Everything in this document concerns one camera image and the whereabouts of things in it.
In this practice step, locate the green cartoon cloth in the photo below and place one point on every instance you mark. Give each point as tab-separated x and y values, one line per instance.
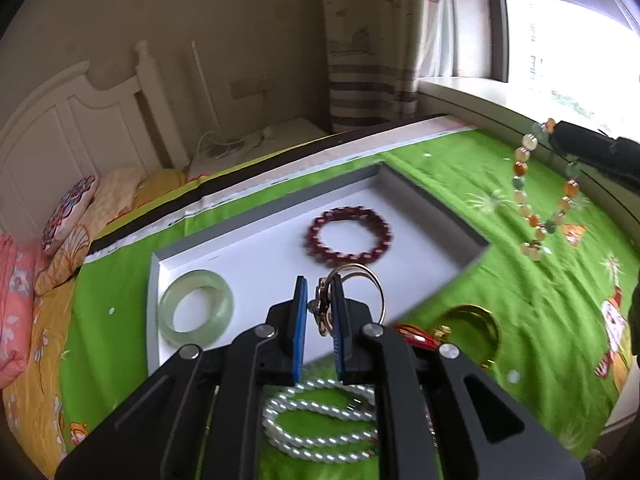
558	278

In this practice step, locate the white upright lamp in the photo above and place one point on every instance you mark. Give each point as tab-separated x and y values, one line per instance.
213	115

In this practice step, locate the grey jewelry tray box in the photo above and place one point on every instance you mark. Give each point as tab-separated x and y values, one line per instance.
261	252

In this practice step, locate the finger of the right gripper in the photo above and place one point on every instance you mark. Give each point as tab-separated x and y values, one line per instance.
593	148

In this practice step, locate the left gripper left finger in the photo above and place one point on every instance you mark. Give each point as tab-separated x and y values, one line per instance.
285	353

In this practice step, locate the green jade bangle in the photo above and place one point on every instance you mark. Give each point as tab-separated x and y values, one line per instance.
195	309

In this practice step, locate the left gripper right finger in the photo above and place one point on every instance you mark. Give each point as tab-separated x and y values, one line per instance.
348	316

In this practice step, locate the beige striped curtain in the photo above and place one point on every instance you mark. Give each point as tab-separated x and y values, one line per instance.
379	50

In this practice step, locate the patterned round cushion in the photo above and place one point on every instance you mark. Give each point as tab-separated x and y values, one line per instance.
67	213

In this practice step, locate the yellow floral bedsheet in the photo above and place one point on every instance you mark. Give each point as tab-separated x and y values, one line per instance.
87	352

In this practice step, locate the window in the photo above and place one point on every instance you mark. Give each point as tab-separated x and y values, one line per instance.
581	56

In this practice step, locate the white nightstand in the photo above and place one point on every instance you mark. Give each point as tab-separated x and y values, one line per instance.
214	155

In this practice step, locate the white bed headboard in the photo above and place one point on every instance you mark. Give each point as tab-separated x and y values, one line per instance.
67	128

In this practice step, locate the wall socket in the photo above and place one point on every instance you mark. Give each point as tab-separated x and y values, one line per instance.
249	86

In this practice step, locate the pink folded quilt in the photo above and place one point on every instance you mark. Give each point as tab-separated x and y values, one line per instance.
19	268

